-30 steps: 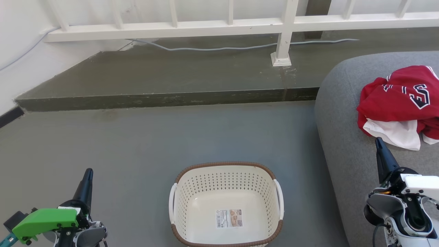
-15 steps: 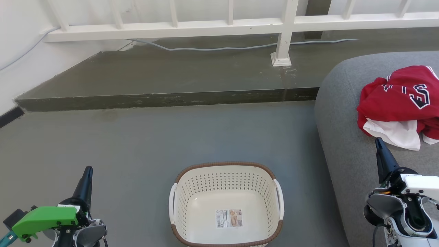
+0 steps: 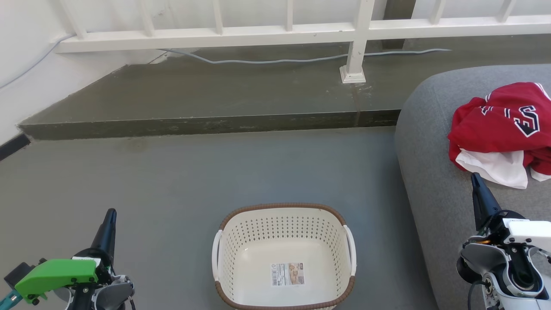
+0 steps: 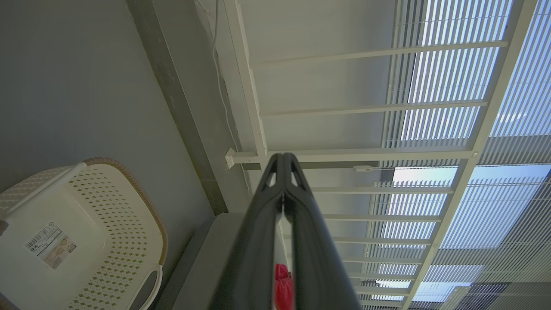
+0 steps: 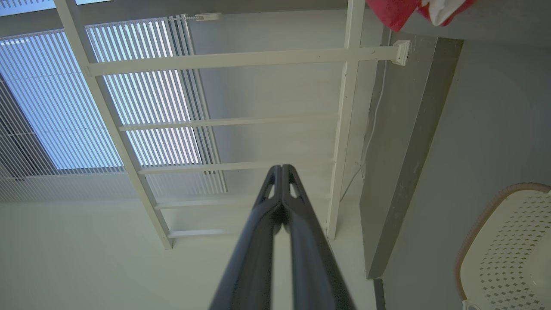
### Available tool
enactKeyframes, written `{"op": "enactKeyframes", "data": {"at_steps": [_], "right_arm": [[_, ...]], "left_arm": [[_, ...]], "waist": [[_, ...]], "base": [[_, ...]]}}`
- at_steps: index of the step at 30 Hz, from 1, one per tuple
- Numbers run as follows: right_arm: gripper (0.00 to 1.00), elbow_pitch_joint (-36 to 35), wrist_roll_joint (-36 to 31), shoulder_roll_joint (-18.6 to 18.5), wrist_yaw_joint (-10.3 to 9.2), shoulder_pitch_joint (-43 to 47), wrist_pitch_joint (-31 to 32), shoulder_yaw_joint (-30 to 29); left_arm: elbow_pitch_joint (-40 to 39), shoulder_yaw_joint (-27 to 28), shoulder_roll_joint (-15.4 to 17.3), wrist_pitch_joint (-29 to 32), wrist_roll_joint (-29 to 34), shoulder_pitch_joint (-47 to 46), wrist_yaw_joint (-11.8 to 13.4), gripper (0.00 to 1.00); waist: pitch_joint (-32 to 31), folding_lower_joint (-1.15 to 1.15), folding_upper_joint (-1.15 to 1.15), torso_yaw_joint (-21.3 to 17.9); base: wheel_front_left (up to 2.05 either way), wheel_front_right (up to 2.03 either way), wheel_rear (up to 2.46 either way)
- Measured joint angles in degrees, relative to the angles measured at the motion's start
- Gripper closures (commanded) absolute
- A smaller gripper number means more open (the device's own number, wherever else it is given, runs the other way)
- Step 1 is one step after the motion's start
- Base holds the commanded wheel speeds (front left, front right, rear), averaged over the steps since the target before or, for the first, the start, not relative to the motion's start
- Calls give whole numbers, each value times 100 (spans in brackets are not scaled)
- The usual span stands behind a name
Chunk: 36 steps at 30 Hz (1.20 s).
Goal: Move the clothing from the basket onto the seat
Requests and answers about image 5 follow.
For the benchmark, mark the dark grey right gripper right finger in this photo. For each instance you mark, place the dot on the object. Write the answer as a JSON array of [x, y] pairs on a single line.
[[314, 267]]

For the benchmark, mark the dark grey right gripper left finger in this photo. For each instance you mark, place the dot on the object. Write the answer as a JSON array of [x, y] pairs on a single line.
[[252, 258]]

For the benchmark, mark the red garment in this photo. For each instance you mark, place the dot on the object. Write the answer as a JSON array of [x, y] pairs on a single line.
[[394, 13]]

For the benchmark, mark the black baseboard strip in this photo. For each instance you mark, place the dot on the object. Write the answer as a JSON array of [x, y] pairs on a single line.
[[379, 297]]

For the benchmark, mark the white laundry basket brown rim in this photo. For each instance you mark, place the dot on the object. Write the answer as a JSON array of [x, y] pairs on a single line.
[[508, 249]]

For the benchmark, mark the white railing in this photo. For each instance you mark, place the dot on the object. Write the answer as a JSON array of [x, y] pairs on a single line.
[[241, 58]]

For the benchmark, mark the white window blinds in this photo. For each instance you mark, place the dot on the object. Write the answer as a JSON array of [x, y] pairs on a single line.
[[43, 107]]

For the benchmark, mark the white blind rail bracket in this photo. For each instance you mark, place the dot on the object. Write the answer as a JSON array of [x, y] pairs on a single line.
[[206, 17]]

